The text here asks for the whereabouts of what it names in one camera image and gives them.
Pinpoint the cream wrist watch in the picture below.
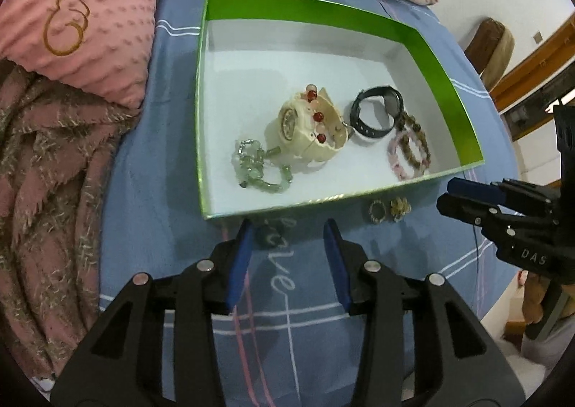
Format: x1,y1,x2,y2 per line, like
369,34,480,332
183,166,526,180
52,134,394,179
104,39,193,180
266,88,349,162

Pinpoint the pale bracelet with red beads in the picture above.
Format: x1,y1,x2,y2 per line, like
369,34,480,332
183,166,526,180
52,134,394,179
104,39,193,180
304,84,328,144

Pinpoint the person's right hand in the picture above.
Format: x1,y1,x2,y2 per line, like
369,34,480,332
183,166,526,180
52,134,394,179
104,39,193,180
522,270,552,332

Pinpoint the grey clothing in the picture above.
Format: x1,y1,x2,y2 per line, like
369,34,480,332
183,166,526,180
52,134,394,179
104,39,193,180
521,319,575,374

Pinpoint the pink bead bracelet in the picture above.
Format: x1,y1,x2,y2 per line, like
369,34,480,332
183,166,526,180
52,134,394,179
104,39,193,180
387,131,427,180

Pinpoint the gold flower ring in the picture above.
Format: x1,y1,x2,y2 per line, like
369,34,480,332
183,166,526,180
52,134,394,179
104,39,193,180
388,197,411,220

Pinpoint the pink plaid scarf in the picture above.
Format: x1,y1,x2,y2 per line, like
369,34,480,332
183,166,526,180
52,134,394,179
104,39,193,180
0,61,142,378

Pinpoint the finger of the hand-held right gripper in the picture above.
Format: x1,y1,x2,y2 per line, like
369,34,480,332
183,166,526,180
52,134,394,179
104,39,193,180
446,178,560,216
437,194,519,235

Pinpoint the pink dotted animal pillow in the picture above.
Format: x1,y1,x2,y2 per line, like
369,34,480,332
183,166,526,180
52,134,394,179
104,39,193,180
0,0,198,109

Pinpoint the wooden chair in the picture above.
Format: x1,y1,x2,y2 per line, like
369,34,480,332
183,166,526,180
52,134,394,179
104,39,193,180
465,18,516,92

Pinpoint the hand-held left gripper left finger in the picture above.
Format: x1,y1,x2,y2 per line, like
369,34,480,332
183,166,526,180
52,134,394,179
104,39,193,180
49,218,255,407

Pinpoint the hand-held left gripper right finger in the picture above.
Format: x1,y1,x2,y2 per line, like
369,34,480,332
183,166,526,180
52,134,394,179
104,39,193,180
323,218,527,407

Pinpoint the green bead bracelet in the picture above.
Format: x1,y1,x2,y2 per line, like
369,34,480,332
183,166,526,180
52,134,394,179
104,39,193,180
233,140,294,195

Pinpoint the black wrist watch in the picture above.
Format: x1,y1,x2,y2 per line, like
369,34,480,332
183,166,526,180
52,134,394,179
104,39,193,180
349,86,404,139

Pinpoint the brown bead bracelet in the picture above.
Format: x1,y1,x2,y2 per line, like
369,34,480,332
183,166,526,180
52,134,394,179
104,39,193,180
394,111,432,170

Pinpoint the wooden door frame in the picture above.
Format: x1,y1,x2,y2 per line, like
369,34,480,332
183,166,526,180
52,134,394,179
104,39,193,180
489,12,575,140

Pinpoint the green cardboard box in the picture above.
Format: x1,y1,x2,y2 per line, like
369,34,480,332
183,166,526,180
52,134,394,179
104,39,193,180
194,0,486,221

